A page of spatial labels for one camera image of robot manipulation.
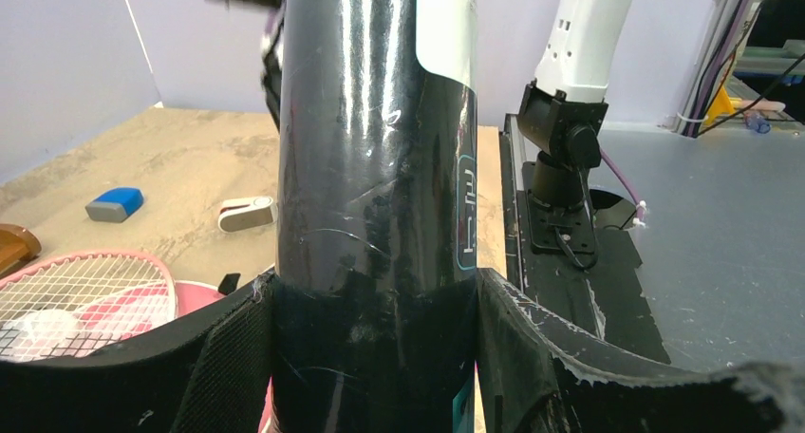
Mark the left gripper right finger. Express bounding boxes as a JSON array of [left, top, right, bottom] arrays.
[[477, 268, 804, 432]]

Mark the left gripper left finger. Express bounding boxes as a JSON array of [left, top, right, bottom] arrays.
[[1, 271, 275, 432]]

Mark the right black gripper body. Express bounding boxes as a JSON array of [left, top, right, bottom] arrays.
[[224, 0, 286, 128]]

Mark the pink badminton racket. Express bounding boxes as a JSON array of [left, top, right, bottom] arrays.
[[1, 250, 178, 363]]

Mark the black shuttlecock tube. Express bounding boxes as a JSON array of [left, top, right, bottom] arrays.
[[272, 0, 478, 432]]

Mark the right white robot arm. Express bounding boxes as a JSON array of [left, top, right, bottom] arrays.
[[235, 0, 632, 245]]

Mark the pink racket cover bag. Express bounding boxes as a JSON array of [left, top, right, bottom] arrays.
[[175, 280, 271, 433]]

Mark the white pink small clip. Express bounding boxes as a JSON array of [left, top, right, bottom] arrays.
[[217, 196, 278, 233]]

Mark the blue grey eraser block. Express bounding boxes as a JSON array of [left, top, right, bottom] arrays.
[[84, 187, 144, 223]]

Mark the wooden three-tier shelf rack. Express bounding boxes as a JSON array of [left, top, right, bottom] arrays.
[[1, 223, 42, 275]]

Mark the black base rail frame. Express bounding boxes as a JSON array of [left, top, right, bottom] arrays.
[[499, 114, 670, 364]]

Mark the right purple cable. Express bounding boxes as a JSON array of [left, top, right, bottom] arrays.
[[598, 150, 647, 229]]

